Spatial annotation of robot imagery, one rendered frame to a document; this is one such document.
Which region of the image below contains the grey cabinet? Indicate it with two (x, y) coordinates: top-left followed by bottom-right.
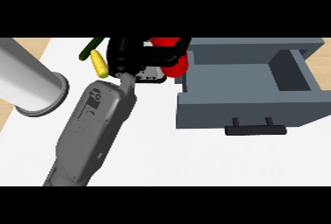
(187, 38), (327, 67)

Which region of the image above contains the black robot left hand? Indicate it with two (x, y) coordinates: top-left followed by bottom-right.
(107, 38), (193, 85)

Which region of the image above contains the green cucumber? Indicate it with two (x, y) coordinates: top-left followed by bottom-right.
(78, 38), (107, 62)

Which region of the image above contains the red can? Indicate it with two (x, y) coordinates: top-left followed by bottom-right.
(150, 38), (191, 79)

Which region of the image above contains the yellow corn cob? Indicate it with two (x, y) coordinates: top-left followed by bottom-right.
(88, 49), (110, 80)

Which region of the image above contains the grey drawer box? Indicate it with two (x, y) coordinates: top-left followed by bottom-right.
(174, 48), (324, 97)

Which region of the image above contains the grey drawer front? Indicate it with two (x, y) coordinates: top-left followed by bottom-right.
(175, 88), (331, 130)

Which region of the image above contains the white grey-rimmed cylinder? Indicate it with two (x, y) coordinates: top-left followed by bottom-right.
(0, 38), (70, 118)

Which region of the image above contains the black drawer handle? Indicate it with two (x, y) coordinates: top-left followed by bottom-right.
(224, 116), (289, 137)

